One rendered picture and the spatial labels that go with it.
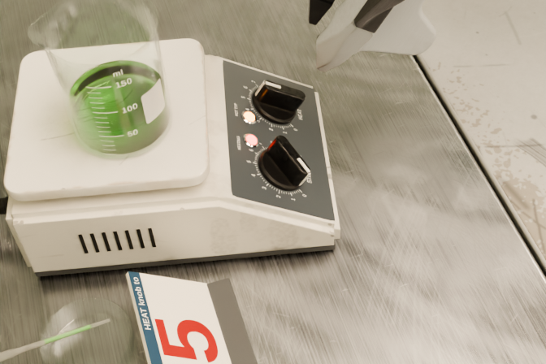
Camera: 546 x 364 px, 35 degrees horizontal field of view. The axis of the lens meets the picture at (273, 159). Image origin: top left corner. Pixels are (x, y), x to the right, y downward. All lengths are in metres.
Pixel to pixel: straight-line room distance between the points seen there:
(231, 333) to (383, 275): 0.10
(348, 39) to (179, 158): 0.12
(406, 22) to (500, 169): 0.16
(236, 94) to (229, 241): 0.10
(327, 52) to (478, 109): 0.18
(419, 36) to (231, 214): 0.15
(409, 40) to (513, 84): 0.18
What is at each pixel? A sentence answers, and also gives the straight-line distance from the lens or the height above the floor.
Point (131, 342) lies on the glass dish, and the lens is 0.53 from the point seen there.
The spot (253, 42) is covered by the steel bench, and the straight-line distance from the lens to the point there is 0.71.
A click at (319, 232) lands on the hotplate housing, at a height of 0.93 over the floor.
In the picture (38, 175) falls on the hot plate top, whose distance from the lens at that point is 0.53.
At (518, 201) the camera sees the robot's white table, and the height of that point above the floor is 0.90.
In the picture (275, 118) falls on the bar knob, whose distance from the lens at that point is 0.58.
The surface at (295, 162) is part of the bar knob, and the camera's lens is 0.54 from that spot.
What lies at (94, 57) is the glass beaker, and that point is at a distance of 0.54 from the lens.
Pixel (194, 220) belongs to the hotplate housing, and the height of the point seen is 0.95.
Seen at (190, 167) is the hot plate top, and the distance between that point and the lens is 0.51.
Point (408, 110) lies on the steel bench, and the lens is 0.66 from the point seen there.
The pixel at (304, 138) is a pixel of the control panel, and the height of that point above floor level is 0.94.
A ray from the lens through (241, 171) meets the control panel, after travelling 0.54.
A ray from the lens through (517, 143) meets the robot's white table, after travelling 0.65.
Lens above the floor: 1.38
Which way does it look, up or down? 50 degrees down
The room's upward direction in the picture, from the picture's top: 3 degrees counter-clockwise
